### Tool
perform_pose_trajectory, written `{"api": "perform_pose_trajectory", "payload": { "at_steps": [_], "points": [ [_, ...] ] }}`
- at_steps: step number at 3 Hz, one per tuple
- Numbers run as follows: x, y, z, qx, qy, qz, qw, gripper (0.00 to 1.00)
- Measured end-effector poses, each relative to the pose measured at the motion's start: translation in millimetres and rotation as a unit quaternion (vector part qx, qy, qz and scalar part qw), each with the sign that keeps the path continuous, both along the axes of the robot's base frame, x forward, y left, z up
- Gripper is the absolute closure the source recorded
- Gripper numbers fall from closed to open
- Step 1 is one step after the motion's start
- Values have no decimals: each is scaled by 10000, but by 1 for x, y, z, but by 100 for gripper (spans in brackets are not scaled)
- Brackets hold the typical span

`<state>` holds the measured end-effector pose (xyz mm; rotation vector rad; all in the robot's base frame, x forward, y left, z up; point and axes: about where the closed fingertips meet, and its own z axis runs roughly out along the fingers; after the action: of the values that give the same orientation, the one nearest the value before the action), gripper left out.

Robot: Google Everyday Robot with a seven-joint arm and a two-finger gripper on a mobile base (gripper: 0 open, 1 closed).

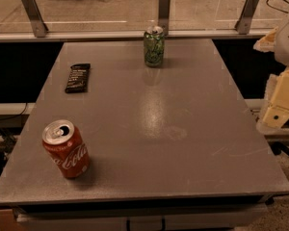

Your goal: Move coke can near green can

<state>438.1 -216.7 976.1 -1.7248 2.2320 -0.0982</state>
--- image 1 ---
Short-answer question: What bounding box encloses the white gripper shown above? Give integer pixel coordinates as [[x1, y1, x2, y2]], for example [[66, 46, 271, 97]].
[[253, 13, 289, 135]]

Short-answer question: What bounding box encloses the red Coca-Cola can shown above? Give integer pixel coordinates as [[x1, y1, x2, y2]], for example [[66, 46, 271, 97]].
[[42, 119, 90, 179]]

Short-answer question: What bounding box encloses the green soda can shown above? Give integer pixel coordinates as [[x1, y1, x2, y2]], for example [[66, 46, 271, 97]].
[[144, 26, 165, 67]]

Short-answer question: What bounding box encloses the black snack bar wrapper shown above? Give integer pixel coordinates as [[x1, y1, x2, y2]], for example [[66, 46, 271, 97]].
[[65, 64, 91, 93]]

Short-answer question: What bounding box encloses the right metal bracket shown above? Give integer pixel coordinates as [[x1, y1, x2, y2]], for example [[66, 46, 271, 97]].
[[235, 0, 260, 35]]

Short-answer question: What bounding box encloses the metal bracket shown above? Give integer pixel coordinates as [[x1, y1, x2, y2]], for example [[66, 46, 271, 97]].
[[235, 0, 260, 35], [21, 0, 48, 38], [158, 0, 171, 35]]

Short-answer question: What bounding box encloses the metal rail behind table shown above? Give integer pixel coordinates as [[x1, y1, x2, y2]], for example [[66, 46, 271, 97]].
[[0, 29, 270, 42]]

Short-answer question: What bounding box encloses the middle metal bracket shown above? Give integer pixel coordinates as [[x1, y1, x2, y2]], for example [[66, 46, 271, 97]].
[[158, 0, 171, 35]]

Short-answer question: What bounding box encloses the left metal bracket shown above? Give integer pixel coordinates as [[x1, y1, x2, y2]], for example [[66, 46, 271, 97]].
[[21, 0, 48, 38]]

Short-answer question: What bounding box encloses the black cable at left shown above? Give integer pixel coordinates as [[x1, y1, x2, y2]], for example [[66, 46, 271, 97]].
[[0, 102, 29, 124]]

